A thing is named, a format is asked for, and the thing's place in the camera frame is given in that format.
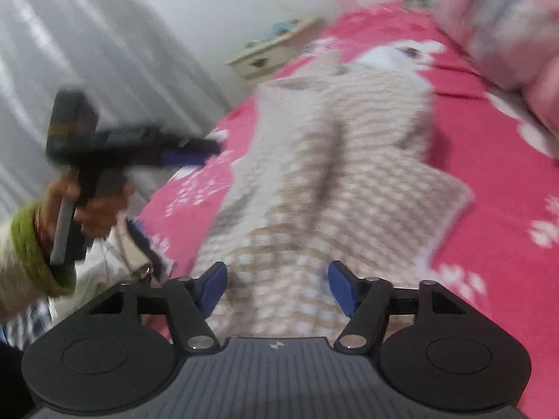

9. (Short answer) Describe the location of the grey curtain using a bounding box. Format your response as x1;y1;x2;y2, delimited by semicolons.
1;0;230;218

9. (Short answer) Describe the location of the pink grey quilt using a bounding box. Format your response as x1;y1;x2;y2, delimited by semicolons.
432;0;558;133

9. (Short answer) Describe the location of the beige white houndstooth sweater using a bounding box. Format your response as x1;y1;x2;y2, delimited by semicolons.
193;51;473;339

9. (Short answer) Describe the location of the operator left hand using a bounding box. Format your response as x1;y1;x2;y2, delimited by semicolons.
35;176;135;252

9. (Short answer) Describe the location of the cream bedside table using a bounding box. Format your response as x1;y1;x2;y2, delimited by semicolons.
226;16;327;88

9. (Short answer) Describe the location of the pink floral bed blanket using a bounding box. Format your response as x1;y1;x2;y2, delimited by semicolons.
140;5;558;418

